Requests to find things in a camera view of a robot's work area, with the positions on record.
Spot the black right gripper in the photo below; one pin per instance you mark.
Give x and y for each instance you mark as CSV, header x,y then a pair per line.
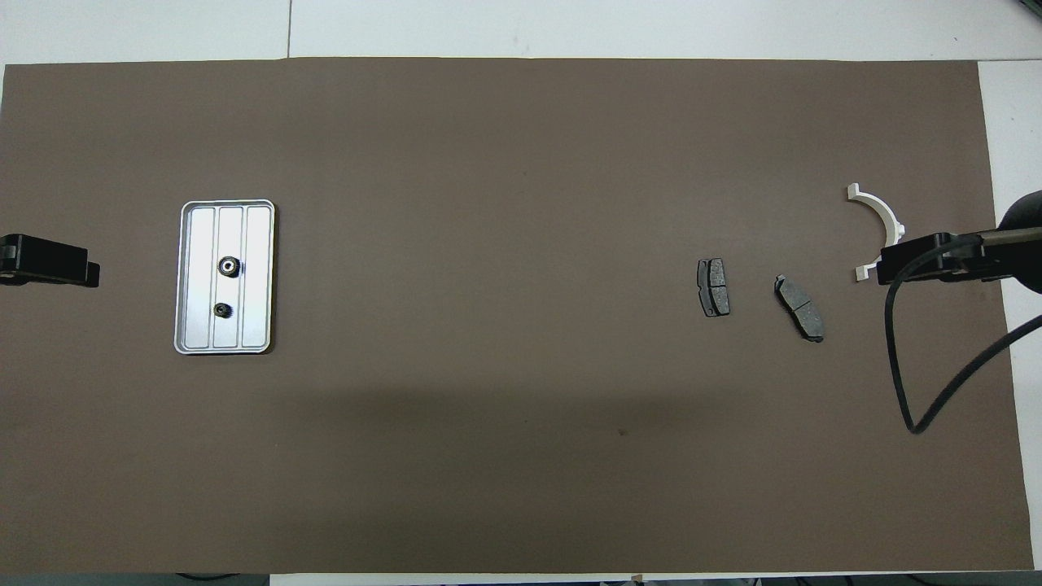
x,y
1027,252

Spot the white semicircular plastic bracket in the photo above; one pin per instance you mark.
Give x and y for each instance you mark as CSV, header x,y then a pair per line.
x,y
895,229

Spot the small black gear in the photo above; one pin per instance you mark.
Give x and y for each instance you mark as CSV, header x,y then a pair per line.
x,y
221,309

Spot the short dark grey brake pad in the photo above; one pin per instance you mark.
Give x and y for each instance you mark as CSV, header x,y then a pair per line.
x,y
716,285

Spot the black gear with silver centre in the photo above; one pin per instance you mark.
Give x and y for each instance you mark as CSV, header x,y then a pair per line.
x,y
229,266

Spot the long dark grey brake pad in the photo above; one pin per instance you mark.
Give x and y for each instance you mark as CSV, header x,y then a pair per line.
x,y
802,313

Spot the brown table mat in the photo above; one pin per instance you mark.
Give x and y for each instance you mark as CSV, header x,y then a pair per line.
x,y
488,163

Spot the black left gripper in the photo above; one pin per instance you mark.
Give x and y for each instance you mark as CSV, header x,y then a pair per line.
x,y
8,260

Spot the silver metal tray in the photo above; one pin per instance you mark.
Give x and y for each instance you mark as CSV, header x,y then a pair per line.
x,y
256,325

